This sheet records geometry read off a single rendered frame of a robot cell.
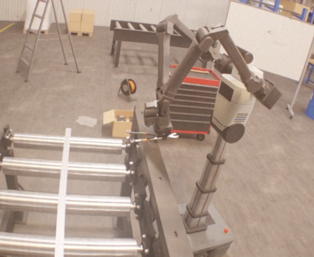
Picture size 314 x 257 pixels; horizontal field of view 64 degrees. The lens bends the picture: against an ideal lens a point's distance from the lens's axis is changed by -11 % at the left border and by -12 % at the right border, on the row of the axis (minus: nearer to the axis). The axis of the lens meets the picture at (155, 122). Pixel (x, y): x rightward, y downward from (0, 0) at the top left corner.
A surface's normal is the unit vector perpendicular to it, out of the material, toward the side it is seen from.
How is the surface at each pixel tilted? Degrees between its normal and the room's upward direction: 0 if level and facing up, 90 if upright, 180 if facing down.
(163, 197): 0
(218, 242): 45
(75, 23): 90
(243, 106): 90
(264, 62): 90
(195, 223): 90
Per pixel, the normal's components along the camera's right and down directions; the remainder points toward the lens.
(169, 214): 0.17, -0.87
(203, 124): 0.17, 0.50
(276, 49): -0.26, 0.42
